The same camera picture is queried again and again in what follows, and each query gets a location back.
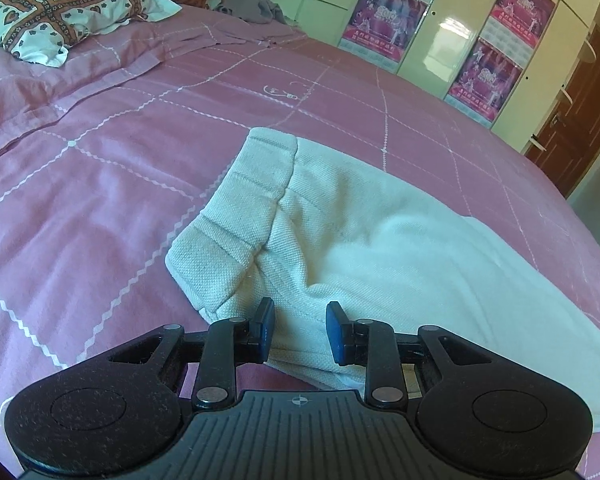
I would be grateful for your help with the white pants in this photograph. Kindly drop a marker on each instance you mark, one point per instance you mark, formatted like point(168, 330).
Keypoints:
point(380, 240)

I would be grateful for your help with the brown wooden door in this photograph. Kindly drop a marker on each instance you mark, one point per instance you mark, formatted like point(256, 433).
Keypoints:
point(580, 110)

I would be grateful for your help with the white heart-patterned pillow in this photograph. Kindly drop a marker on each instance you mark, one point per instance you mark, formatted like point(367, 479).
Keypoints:
point(55, 10)

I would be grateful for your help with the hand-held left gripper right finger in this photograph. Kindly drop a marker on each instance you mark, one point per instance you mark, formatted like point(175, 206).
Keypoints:
point(336, 336)

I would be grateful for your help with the pink checked bedspread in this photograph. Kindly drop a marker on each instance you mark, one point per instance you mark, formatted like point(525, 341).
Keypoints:
point(105, 210)

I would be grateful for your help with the cream corner shelf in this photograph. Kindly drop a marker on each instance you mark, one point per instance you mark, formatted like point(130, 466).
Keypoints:
point(588, 51)
point(539, 144)
point(567, 97)

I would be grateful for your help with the grey crumpled cloth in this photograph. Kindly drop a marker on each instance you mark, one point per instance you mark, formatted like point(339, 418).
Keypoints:
point(255, 7)

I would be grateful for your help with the pink wall calendar poster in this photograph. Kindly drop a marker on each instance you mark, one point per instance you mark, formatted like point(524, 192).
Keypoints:
point(387, 17)
point(485, 80)
point(520, 5)

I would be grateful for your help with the pink pillow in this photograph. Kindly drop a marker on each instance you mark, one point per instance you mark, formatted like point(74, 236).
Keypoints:
point(55, 95)

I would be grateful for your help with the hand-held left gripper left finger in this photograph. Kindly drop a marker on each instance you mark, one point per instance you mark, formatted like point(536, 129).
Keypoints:
point(266, 331)

